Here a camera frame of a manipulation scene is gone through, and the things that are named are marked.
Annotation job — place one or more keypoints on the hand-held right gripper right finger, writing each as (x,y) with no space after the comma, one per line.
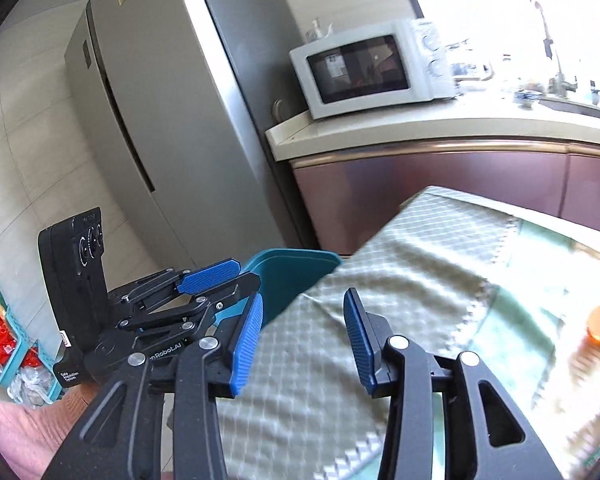
(356,340)

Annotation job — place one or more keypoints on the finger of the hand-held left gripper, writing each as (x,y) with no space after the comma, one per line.
(210,270)
(230,292)

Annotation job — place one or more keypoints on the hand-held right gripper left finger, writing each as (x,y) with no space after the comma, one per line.
(245,345)

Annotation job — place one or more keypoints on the teal plastic bin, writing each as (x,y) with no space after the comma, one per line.
(290,280)

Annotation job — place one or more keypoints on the person's left forearm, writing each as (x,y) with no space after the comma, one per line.
(25,435)

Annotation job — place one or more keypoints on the teal storage rack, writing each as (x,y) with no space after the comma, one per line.
(15,347)

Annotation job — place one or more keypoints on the patterned tablecloth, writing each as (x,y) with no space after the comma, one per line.
(430,270)

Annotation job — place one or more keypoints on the white plastic bag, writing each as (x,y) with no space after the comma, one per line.
(30,387)

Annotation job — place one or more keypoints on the grey refrigerator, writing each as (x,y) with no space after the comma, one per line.
(180,110)

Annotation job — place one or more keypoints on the purple kitchen cabinet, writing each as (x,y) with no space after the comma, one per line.
(430,180)

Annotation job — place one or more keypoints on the white microwave oven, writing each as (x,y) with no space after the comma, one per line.
(360,67)

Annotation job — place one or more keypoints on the blue and white bowl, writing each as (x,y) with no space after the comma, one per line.
(527,97)

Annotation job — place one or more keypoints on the metal kitchen faucet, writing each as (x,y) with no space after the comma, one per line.
(550,40)

